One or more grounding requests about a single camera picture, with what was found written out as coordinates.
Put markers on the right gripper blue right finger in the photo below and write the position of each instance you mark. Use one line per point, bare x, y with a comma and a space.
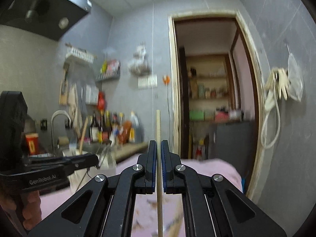
172, 184

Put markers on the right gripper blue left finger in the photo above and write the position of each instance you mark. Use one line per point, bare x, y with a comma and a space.
146, 183

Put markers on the white utensil holder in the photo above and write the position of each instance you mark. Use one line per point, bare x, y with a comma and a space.
106, 166

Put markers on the wooden chopstick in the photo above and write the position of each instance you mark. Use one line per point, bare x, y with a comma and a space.
159, 176

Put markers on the person's left hand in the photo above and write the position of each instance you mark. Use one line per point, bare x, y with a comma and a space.
31, 211

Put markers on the large oil jug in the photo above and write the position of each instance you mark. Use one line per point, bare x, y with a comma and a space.
136, 134

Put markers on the orange snack packet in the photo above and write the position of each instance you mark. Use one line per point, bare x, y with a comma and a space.
124, 132

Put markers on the red paper cup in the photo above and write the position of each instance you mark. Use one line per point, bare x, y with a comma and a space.
33, 143

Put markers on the dark sauce bottle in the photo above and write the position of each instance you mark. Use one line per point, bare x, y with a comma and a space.
94, 129

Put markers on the grey cabinet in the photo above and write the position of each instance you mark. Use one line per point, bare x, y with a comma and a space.
234, 143

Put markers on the chrome faucet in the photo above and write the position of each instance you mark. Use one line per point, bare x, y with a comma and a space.
56, 126

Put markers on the red hanging bag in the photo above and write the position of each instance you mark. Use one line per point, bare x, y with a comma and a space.
101, 101

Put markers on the wooden grater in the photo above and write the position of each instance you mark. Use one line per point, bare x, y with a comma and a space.
63, 92

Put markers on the hanging white towel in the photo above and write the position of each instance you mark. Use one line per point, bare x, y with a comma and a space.
74, 110

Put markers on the wooden shelf unit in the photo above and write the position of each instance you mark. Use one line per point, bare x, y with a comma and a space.
211, 87

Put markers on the hanging plastic bag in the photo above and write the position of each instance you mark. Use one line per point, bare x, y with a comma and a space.
138, 65

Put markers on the white rubber gloves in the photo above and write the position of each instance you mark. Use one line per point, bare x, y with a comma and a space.
277, 87

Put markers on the clear mesh bag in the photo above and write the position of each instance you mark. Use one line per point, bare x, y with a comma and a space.
295, 77

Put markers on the black range hood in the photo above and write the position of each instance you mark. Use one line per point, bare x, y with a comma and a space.
48, 18

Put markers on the white wall switch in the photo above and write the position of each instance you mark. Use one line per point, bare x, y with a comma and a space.
146, 82

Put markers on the orange wall hook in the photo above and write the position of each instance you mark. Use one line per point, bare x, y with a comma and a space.
166, 80

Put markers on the white wall box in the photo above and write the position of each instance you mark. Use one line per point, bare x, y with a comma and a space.
92, 95

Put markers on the grey wall shelf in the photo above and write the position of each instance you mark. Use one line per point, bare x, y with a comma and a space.
107, 76

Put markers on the white wall basket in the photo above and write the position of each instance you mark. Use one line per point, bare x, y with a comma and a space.
74, 54

